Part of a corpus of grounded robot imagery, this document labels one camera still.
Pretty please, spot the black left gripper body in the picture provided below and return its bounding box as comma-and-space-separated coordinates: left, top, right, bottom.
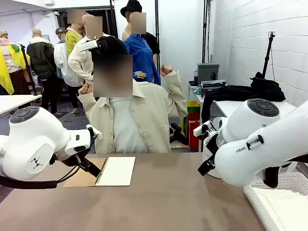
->
76, 154, 95, 173

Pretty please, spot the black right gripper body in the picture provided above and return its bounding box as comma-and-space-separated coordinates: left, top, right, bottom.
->
204, 134, 220, 161

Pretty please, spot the spiral notebook brown cover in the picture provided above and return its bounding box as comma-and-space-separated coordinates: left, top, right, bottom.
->
62, 156, 136, 188

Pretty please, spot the person's left forearm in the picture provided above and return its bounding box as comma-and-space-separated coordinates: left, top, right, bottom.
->
163, 70, 189, 118

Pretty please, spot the person's right forearm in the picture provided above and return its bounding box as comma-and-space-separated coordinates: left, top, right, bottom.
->
78, 92, 99, 126

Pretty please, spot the person's right hand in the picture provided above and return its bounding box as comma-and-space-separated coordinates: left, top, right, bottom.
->
78, 81, 93, 96

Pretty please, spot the person's left hand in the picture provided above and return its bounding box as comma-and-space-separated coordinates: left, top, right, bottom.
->
160, 64, 175, 77

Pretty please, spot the red shopping bag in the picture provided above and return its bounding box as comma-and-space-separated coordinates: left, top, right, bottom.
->
187, 112, 205, 150

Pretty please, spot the black floor equipment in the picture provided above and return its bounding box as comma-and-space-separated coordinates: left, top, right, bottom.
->
169, 122, 189, 145

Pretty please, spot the white rounded side table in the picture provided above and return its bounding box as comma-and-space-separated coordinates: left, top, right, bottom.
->
213, 100, 299, 120

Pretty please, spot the green yellow shopping bag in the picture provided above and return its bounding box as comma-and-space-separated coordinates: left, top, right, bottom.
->
180, 101, 201, 135

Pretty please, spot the white narrow table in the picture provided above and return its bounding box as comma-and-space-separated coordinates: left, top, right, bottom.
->
187, 83, 205, 153

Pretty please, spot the white perforated plastic basket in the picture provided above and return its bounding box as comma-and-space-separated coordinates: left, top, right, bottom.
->
243, 171, 308, 231

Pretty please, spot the person in cream shirt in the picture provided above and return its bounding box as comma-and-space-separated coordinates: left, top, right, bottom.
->
78, 36, 189, 154

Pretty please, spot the black cloth pile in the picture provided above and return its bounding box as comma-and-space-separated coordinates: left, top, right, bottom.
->
201, 71, 286, 124

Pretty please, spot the grey tray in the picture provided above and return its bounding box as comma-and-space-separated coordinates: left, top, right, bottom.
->
201, 80, 227, 91

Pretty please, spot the grey box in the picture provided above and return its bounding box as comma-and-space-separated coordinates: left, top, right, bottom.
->
197, 63, 220, 85

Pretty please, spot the white paper stack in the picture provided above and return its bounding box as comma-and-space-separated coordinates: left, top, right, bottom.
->
252, 187, 308, 231

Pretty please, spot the white desk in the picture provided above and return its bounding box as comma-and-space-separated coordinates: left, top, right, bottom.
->
0, 94, 43, 116

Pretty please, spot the mannequin with cap white shirt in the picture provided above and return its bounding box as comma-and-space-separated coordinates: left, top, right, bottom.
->
53, 27, 81, 115

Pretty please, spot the mannequin in cream jacket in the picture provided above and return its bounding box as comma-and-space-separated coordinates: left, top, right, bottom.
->
68, 14, 114, 84

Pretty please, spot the black slim tripod stand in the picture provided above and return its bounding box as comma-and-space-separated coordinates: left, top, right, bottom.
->
261, 32, 277, 78

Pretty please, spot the mannequin in blue shirt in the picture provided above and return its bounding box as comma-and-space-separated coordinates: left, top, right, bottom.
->
122, 12, 161, 85

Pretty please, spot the black light stand pole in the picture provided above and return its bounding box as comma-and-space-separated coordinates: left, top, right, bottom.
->
202, 0, 213, 64
154, 0, 161, 95

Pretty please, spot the mannequin in black shirt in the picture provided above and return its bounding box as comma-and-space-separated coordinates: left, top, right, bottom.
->
121, 16, 161, 61

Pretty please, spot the black baseball cap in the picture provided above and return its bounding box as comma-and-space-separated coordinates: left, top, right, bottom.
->
91, 36, 128, 57

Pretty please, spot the mannequin in yellow-green shirt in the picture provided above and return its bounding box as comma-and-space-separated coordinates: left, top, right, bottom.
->
64, 9, 85, 57

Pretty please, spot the black bucket hat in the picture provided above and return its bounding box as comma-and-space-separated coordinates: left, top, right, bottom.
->
120, 0, 142, 18

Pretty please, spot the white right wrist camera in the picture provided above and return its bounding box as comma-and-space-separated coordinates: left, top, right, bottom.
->
193, 120, 218, 141

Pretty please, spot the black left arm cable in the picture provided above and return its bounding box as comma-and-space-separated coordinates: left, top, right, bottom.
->
0, 154, 83, 190

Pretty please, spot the white head-mounted camera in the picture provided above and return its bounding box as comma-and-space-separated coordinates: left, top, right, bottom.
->
78, 39, 99, 52

